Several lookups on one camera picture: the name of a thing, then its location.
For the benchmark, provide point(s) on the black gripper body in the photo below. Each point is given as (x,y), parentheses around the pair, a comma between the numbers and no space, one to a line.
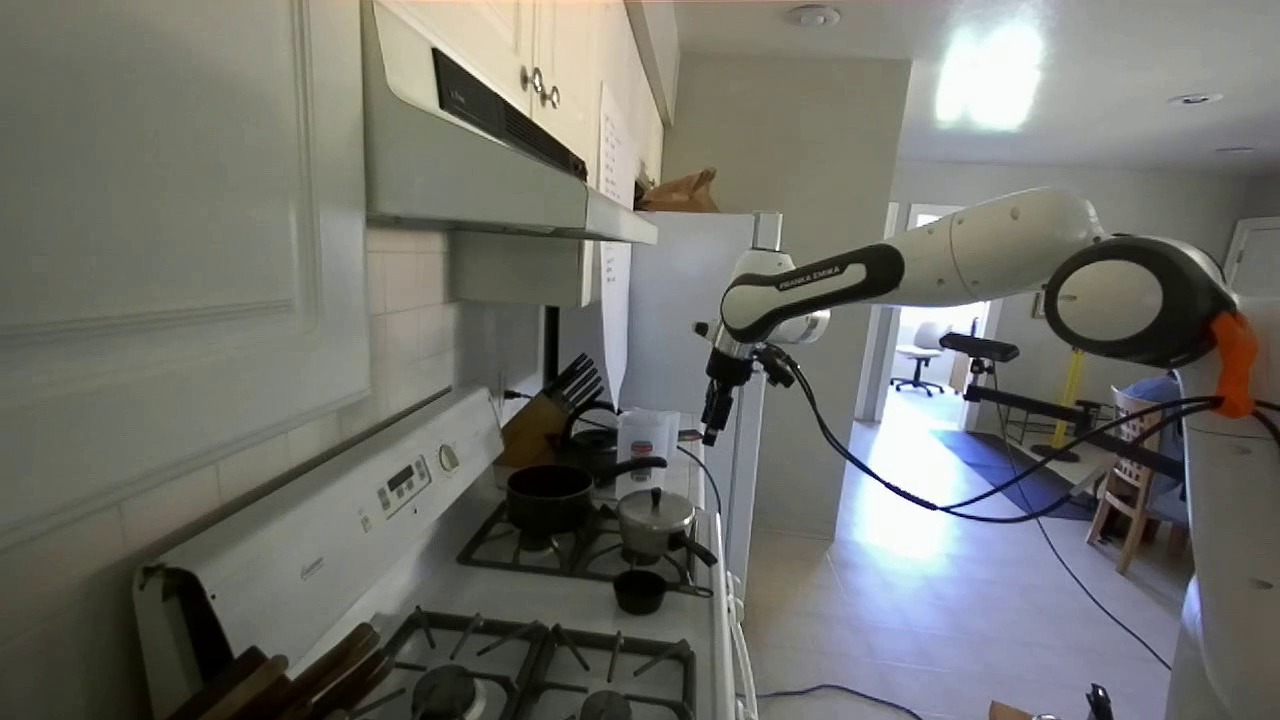
(729,372)

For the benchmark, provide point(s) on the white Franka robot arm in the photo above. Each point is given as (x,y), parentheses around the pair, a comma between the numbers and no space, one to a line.
(986,245)

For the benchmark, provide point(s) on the silver pot with lid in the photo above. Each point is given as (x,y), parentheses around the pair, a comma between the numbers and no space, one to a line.
(653,520)

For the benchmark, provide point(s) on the white refrigerator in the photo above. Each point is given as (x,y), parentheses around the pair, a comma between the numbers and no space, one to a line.
(683,323)

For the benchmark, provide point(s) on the small black cup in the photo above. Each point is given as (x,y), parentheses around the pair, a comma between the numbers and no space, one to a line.
(643,595)

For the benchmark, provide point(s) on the brown basket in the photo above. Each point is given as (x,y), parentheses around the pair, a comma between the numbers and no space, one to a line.
(683,193)

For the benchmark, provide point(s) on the office chair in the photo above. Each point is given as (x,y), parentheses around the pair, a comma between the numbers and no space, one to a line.
(918,352)

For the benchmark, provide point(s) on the black keyboard on stand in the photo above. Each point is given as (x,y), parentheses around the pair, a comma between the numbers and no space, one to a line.
(982,345)

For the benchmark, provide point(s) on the blue rug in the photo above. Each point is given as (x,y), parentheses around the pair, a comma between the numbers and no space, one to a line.
(1001,473)

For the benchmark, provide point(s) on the dark dining table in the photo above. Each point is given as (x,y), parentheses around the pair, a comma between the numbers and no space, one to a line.
(1052,414)

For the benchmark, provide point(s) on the white range hood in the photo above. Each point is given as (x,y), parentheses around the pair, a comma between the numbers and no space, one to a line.
(466,173)

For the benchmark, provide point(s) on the round ceiling light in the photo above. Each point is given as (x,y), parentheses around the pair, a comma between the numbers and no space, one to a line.
(814,16)

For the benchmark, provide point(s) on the white gas stove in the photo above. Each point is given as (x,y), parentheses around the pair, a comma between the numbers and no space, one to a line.
(334,535)

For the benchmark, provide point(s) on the brown cardboard box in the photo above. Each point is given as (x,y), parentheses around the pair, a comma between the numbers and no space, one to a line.
(1008,710)

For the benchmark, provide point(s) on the wooden dining chair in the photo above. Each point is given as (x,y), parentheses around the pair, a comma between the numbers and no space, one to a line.
(1125,493)

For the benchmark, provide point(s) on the small black floor object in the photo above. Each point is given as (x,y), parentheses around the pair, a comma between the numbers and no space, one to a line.
(1102,700)

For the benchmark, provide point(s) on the white door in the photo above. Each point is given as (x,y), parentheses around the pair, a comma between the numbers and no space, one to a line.
(1255,260)

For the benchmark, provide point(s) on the recessed ceiling light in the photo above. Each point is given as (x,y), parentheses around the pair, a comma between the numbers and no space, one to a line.
(1195,103)

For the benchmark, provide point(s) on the yellow post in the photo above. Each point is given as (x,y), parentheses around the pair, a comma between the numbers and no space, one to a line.
(1069,414)

